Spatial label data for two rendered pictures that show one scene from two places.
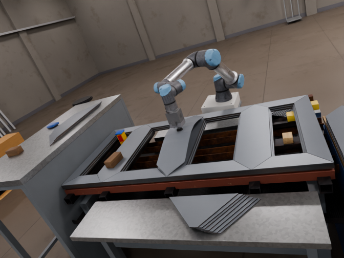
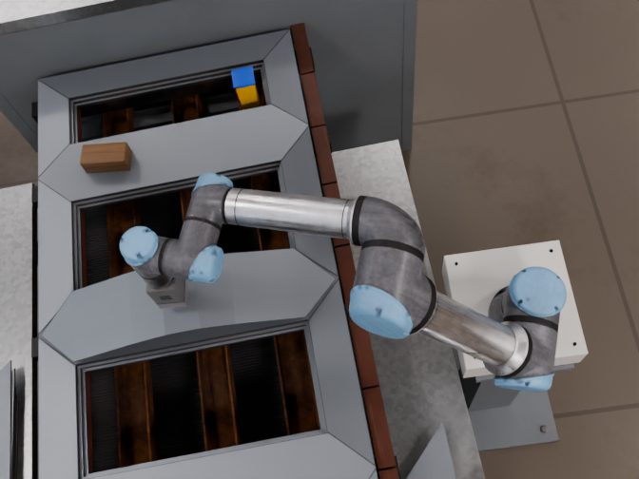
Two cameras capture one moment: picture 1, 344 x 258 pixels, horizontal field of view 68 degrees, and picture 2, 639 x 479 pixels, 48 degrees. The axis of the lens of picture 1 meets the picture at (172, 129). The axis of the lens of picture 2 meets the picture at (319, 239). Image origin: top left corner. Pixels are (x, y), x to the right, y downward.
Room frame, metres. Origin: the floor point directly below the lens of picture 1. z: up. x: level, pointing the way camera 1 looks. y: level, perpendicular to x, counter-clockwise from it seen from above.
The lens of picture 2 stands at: (1.56, -0.78, 2.46)
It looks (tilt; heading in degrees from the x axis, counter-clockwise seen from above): 65 degrees down; 66
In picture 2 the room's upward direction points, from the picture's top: 13 degrees counter-clockwise
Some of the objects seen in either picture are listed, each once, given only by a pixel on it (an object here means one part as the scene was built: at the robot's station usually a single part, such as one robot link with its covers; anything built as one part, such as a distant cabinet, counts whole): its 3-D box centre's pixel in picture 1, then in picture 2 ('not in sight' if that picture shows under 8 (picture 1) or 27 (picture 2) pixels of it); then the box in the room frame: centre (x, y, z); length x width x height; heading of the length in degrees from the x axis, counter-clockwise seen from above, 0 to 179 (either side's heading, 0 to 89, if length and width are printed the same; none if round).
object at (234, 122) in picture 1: (228, 122); (414, 365); (1.88, -0.45, 0.67); 1.30 x 0.20 x 0.03; 64
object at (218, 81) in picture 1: (221, 81); (533, 299); (2.13, -0.54, 0.94); 0.13 x 0.12 x 0.14; 41
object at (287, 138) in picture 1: (287, 137); not in sight; (1.19, -0.58, 0.79); 0.06 x 0.05 x 0.04; 154
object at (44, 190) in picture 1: (110, 179); (221, 103); (1.96, 0.66, 0.51); 1.30 x 0.04 x 1.01; 154
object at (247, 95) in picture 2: (125, 143); (250, 100); (1.97, 0.41, 0.78); 0.05 x 0.05 x 0.19; 64
